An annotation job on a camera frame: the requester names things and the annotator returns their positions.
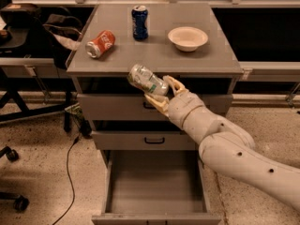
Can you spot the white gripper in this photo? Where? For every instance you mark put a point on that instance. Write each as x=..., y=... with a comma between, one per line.
x=184, y=106

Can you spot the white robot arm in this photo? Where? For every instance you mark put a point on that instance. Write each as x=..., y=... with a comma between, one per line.
x=225, y=147

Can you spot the grey drawer cabinet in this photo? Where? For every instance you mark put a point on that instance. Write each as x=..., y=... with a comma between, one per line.
x=215, y=59

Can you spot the grey middle drawer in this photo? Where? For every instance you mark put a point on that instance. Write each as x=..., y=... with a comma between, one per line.
x=128, y=135

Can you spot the grey drawer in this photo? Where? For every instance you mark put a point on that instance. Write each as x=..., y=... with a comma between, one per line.
x=114, y=99
x=155, y=188
x=128, y=135

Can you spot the grey top drawer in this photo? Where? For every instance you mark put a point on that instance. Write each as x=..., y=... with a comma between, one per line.
x=114, y=99

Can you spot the orange soda can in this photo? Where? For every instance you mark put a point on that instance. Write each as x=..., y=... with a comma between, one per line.
x=99, y=45

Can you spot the blue pepsi can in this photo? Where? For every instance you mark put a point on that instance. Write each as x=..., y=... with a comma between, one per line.
x=139, y=15

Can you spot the grey bottom drawer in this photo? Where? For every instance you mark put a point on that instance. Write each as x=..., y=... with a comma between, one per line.
x=155, y=188

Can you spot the white bowl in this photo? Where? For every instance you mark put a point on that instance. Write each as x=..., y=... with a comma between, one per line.
x=187, y=39

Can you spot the green chip bag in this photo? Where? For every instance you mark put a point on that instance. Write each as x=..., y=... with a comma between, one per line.
x=76, y=111

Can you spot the dark jacket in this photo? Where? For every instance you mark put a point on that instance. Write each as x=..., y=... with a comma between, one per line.
x=64, y=26

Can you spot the black bag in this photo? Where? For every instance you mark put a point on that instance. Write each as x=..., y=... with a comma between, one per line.
x=25, y=35

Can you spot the black top drawer handle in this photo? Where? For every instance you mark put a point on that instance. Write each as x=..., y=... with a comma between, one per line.
x=148, y=106

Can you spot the black drawer handle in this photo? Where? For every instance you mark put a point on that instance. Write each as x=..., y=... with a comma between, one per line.
x=148, y=106
x=154, y=141

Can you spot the black middle drawer handle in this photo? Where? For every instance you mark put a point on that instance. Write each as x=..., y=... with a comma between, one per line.
x=154, y=141

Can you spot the black table frame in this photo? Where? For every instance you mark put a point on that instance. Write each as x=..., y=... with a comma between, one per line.
x=35, y=96

